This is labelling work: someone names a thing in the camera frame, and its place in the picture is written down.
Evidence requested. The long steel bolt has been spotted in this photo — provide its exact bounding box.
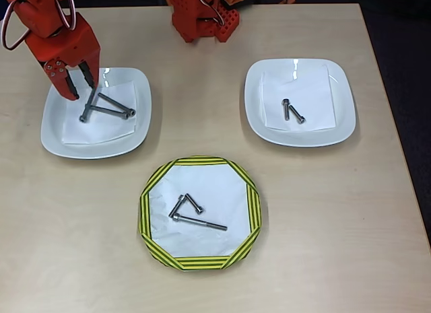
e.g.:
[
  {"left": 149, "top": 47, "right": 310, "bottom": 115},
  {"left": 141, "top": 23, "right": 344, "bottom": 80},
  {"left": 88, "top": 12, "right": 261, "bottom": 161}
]
[
  {"left": 97, "top": 92, "right": 137, "bottom": 117},
  {"left": 84, "top": 103, "right": 131, "bottom": 120},
  {"left": 79, "top": 86, "right": 98, "bottom": 123},
  {"left": 172, "top": 214, "right": 229, "bottom": 232}
]

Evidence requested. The white square ceramic plate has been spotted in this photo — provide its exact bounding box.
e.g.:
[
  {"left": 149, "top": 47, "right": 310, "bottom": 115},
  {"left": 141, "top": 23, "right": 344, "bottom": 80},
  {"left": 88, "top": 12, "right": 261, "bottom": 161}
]
[
  {"left": 40, "top": 67, "right": 153, "bottom": 160},
  {"left": 244, "top": 58, "right": 357, "bottom": 148}
]

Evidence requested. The white paper napkin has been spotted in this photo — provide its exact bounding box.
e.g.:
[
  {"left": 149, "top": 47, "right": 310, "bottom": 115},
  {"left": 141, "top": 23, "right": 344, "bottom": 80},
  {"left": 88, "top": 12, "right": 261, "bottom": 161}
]
[
  {"left": 261, "top": 63, "right": 337, "bottom": 131},
  {"left": 61, "top": 80, "right": 138, "bottom": 147}
]

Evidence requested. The white crinkled paper sheet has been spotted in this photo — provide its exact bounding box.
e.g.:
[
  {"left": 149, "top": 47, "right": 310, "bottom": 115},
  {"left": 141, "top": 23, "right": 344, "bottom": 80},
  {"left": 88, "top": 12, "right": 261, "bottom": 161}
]
[{"left": 147, "top": 163, "right": 250, "bottom": 259}]

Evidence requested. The yellow black striped plate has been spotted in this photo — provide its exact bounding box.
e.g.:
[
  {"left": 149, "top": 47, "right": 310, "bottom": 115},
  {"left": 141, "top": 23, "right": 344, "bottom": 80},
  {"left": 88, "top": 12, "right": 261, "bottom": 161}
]
[{"left": 137, "top": 154, "right": 263, "bottom": 272}]

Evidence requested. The red black servo cable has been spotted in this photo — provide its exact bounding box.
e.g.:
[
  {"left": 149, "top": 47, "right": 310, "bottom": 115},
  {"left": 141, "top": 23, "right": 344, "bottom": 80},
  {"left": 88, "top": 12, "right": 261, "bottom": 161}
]
[{"left": 55, "top": 0, "right": 74, "bottom": 30}]

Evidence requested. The white wrist servo cable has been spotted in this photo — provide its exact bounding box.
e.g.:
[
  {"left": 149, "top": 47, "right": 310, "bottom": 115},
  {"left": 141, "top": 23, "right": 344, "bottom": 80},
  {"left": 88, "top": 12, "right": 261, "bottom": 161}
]
[{"left": 1, "top": 0, "right": 30, "bottom": 52}]

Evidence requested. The white upper arm cable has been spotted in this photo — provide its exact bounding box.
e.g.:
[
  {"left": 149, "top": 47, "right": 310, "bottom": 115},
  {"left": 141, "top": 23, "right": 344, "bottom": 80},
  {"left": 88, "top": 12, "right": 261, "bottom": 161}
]
[{"left": 193, "top": 0, "right": 226, "bottom": 26}]

